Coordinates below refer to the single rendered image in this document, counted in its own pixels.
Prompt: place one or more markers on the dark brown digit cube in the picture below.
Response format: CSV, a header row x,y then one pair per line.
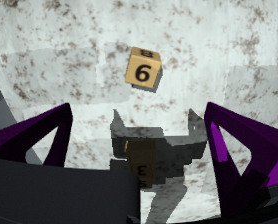
x,y
144,172
143,67

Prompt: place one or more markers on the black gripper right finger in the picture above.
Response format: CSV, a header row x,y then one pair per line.
x,y
262,170

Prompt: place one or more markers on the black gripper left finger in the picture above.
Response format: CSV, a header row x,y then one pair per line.
x,y
17,139

